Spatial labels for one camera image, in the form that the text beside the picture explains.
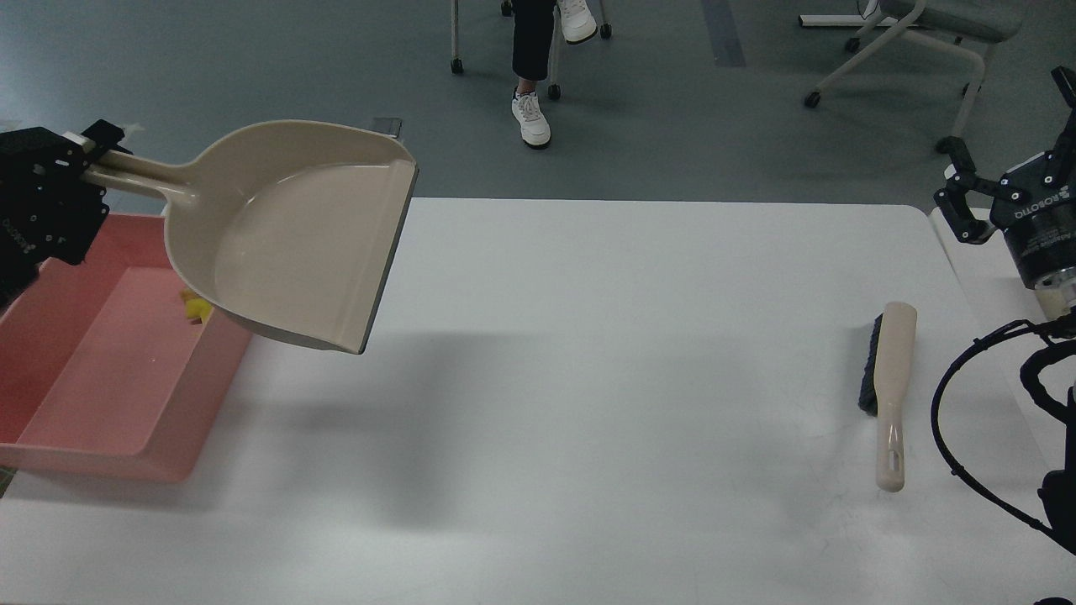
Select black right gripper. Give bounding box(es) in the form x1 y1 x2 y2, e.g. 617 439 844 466
934 66 1076 291

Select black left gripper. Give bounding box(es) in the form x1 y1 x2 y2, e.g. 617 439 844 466
1 119 132 309

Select yellow green sponge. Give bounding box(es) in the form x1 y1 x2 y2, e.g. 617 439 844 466
180 289 213 325

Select beige plastic dustpan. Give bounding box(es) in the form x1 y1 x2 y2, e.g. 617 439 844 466
84 119 419 354

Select beige hand brush black bristles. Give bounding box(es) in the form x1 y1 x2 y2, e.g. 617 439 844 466
856 300 918 493

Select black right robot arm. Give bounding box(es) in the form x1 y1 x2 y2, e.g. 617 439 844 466
930 116 1073 555

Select pink plastic bin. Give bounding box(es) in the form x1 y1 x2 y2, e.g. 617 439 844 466
1 213 252 482

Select beige patterned cloth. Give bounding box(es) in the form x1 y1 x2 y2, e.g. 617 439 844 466
0 466 17 497

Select seated person legs white sneakers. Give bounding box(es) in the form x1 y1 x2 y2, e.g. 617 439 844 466
511 1 597 150

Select white rolling chair frame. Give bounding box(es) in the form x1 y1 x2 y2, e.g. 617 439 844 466
803 1 1030 138

